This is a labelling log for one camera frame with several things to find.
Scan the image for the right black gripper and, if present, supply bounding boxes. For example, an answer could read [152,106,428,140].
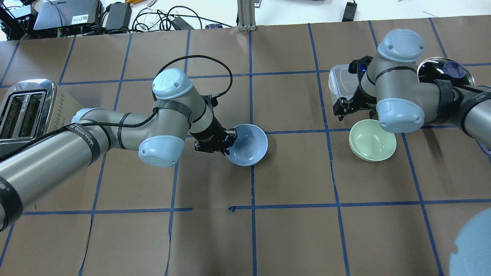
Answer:
[333,83,377,121]

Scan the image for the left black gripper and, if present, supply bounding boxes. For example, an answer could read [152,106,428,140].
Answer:
[190,117,238,156]

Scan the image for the blue bowl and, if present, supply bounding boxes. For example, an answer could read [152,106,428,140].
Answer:
[226,124,268,166]

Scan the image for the green bowl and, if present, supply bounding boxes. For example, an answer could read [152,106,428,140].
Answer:
[348,119,397,162]

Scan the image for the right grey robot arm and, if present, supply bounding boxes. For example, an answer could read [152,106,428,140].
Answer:
[333,29,491,148]

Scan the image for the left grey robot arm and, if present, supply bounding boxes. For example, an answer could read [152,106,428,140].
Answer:
[0,68,238,231]

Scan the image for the clear plastic food container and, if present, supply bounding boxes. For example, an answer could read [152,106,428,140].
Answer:
[328,64,358,107]

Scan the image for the dark blue saucepan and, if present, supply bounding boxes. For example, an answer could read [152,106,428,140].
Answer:
[417,57,491,154]

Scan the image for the black power adapter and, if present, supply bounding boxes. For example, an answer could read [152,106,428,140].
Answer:
[104,2,132,30]

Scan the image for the silver cream toaster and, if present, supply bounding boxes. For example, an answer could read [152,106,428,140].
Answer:
[0,79,82,155]

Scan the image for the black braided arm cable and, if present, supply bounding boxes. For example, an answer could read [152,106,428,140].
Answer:
[0,54,233,161]

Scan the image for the aluminium frame post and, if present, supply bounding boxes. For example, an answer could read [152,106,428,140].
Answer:
[237,0,257,31]

